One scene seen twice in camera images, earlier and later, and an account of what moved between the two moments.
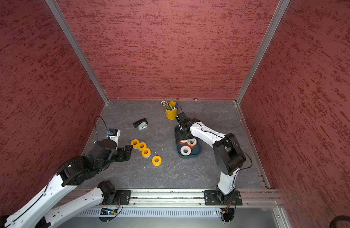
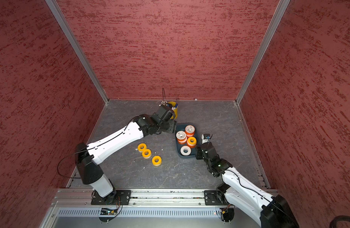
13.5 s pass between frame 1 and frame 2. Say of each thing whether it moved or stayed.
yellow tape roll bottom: stayed
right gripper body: moved
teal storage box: stayed
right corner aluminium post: stayed
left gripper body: moved
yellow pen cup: stayed
